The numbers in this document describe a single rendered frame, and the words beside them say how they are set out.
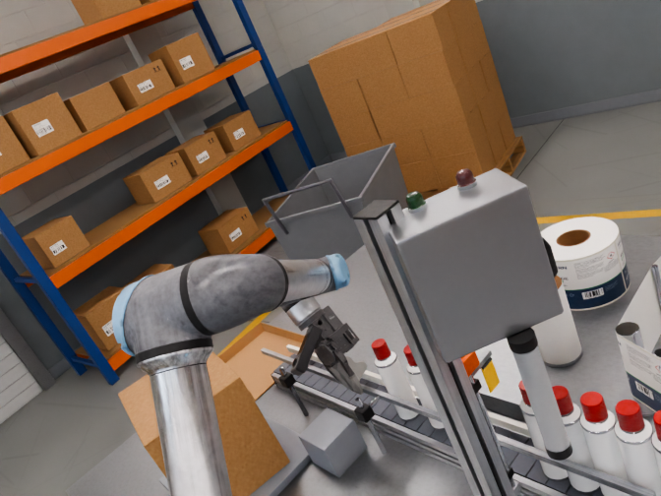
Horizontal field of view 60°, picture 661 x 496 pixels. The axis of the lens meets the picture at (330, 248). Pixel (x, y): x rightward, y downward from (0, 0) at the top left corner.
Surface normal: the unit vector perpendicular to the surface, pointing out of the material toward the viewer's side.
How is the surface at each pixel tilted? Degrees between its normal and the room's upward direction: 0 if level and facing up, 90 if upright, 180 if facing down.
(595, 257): 90
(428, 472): 0
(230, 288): 72
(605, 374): 0
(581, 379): 0
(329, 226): 94
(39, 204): 90
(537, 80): 90
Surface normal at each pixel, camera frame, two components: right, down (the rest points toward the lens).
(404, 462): -0.39, -0.84
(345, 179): -0.32, 0.45
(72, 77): 0.72, -0.03
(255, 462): 0.50, 0.15
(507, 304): 0.12, 0.36
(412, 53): -0.48, 0.53
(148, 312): -0.33, -0.13
